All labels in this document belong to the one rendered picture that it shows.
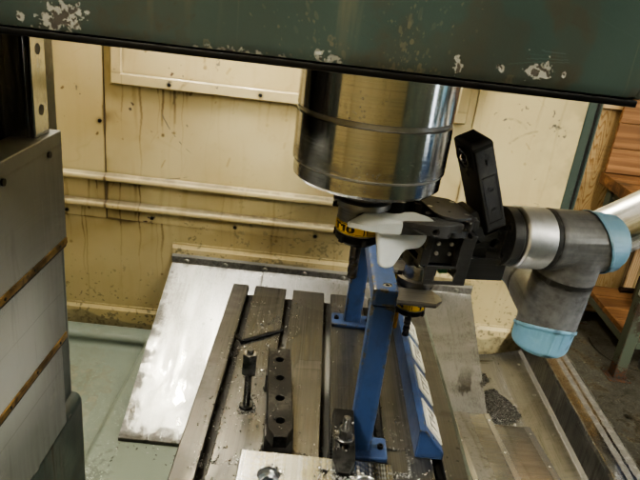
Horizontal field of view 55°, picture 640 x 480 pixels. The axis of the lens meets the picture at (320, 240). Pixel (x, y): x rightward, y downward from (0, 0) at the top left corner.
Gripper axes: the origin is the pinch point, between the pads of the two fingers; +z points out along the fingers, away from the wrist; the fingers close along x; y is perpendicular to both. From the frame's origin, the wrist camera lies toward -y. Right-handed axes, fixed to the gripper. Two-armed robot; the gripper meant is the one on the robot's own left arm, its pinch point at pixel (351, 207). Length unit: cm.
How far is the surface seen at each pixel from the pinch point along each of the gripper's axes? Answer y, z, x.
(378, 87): -13.9, 2.5, -7.4
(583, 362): 133, -203, 162
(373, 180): -5.5, 1.3, -7.7
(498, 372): 74, -82, 72
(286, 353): 46, -8, 41
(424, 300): 20.4, -21.1, 17.2
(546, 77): -17.5, -8.3, -15.1
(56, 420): 52, 33, 29
